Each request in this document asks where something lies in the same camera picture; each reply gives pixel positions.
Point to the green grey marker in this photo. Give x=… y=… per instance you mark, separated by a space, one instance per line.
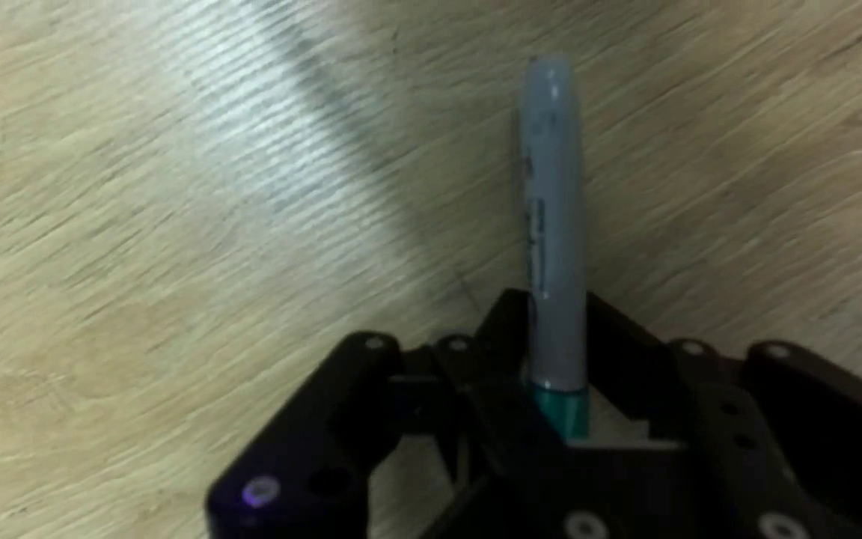
x=554 y=241

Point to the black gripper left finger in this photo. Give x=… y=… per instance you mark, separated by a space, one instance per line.
x=352 y=439

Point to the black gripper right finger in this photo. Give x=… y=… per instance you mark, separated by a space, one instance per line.
x=779 y=428

